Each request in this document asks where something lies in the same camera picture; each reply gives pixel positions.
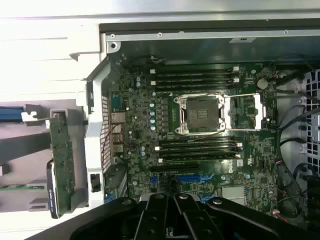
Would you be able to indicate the blue expansion slot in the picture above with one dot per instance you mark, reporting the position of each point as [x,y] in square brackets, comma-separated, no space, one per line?
[187,179]

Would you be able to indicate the coin cell battery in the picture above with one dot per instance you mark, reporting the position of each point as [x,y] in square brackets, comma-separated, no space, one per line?
[262,84]

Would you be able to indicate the silver socket locking lever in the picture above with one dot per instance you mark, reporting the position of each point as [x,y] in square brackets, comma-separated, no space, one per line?
[212,137]

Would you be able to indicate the green RAM stick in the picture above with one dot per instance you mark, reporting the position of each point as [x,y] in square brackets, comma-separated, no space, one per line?
[15,187]

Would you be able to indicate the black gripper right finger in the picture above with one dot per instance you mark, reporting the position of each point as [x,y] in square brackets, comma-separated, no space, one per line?
[200,225]

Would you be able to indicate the silver socket cover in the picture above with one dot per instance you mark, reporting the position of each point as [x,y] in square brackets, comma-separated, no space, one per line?
[228,112]

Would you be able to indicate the CPU socket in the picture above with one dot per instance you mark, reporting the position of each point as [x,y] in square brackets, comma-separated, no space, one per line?
[200,113]

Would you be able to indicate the black RAM slot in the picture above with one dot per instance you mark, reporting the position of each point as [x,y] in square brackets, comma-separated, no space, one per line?
[195,87]
[195,141]
[195,69]
[195,75]
[195,147]
[195,152]
[195,81]

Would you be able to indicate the hard disk with blue rails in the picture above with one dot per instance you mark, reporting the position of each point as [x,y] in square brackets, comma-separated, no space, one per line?
[10,113]

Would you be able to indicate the green motherboard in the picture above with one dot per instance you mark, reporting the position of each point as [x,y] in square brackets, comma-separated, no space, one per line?
[140,105]

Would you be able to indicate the black expansion slot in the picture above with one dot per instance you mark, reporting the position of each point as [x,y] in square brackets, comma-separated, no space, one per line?
[175,167]

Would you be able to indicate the silver chipset heatsink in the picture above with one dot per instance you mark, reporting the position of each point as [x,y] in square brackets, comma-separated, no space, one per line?
[232,193]

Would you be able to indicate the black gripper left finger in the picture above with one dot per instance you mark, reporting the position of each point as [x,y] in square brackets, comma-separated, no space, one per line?
[152,220]

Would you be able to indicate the open grey PC case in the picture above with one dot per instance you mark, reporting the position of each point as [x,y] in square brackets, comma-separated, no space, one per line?
[175,50]

